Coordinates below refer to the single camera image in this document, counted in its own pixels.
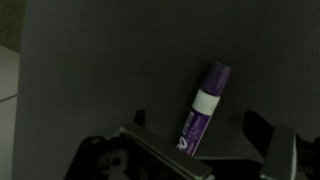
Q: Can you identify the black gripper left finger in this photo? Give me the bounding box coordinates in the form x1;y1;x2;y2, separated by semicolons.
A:
119;109;214;180

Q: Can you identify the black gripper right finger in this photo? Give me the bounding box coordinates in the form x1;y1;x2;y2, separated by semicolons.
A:
243;111;298;180

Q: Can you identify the purple whiteboard marker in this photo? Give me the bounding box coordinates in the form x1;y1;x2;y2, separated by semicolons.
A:
176;61;233;158

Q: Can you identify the black fabric chair seat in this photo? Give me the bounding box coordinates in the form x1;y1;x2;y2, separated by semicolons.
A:
11;0;320;180

